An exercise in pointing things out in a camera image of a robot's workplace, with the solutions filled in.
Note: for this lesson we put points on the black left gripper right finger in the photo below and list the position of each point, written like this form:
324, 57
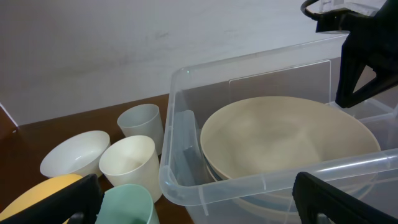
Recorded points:
313, 197

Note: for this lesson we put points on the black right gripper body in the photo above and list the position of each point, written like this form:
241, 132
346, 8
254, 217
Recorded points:
371, 40

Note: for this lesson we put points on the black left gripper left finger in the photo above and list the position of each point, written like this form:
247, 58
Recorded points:
79, 202

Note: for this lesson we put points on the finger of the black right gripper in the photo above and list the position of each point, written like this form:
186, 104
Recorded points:
350, 71

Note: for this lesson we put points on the small yellow bowl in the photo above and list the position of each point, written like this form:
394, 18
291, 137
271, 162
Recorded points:
38, 193

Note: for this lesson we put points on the mint green plastic cup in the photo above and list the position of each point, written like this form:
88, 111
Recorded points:
127, 204

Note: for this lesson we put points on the small white bowl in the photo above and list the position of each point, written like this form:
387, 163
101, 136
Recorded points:
77, 155

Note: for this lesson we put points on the cream plastic cup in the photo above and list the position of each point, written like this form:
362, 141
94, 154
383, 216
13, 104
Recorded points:
133, 160

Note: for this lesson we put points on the cream white bowl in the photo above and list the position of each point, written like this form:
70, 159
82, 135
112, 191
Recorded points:
272, 133

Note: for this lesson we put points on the grey plastic cup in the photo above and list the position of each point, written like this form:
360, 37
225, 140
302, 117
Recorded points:
143, 120

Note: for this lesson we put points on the clear plastic storage container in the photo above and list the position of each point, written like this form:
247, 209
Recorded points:
309, 71

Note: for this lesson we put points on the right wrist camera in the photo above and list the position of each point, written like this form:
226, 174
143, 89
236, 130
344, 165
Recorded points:
364, 7

